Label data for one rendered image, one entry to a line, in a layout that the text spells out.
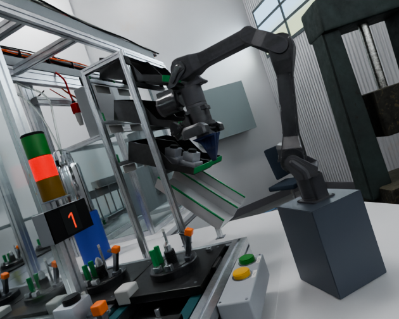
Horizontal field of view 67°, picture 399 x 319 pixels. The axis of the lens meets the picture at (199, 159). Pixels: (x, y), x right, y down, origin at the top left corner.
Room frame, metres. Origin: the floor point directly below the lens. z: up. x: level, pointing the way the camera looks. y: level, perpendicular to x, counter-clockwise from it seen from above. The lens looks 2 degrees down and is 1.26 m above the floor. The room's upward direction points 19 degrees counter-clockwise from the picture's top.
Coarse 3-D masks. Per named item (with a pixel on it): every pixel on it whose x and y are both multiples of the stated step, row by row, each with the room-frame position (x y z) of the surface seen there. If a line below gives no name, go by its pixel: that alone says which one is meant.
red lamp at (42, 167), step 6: (42, 156) 0.67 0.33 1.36; (48, 156) 0.68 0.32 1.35; (30, 162) 0.67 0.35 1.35; (36, 162) 0.66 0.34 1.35; (42, 162) 0.67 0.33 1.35; (48, 162) 0.67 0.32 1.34; (36, 168) 0.66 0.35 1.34; (42, 168) 0.66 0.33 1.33; (48, 168) 0.67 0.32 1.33; (54, 168) 0.68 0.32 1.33; (36, 174) 0.66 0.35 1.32; (42, 174) 0.66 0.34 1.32; (48, 174) 0.67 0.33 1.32; (54, 174) 0.68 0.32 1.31; (36, 180) 0.67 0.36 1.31
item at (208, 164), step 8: (136, 144) 1.09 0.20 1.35; (144, 144) 1.07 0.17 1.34; (160, 144) 1.19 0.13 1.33; (168, 144) 1.17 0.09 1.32; (136, 152) 1.09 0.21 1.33; (144, 152) 1.07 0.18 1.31; (160, 152) 1.04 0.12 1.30; (136, 160) 1.10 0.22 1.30; (144, 160) 1.08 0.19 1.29; (152, 160) 1.06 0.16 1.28; (168, 160) 1.03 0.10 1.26; (200, 160) 1.12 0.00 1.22; (208, 160) 1.10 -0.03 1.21; (168, 168) 1.04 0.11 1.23; (176, 168) 1.02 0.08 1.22; (184, 168) 1.01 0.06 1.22; (192, 168) 0.99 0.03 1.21; (200, 168) 1.02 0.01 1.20
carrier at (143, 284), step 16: (160, 256) 0.85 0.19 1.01; (176, 256) 0.82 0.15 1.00; (192, 256) 0.80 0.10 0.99; (208, 256) 0.83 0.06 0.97; (144, 272) 0.88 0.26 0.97; (160, 272) 0.77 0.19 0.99; (176, 272) 0.76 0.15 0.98; (192, 272) 0.76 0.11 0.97; (208, 272) 0.73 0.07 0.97; (128, 288) 0.75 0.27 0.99; (144, 288) 0.76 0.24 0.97; (160, 288) 0.73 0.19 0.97; (176, 288) 0.70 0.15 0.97; (192, 288) 0.68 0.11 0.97; (128, 304) 0.74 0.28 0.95
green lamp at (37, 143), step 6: (24, 138) 0.66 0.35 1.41; (30, 138) 0.66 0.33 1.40; (36, 138) 0.67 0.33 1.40; (42, 138) 0.68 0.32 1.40; (24, 144) 0.67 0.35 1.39; (30, 144) 0.66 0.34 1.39; (36, 144) 0.67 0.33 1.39; (42, 144) 0.68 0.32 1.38; (24, 150) 0.67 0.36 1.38; (30, 150) 0.66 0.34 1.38; (36, 150) 0.67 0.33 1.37; (42, 150) 0.67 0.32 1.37; (48, 150) 0.69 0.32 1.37; (30, 156) 0.66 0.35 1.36; (36, 156) 0.66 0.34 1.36
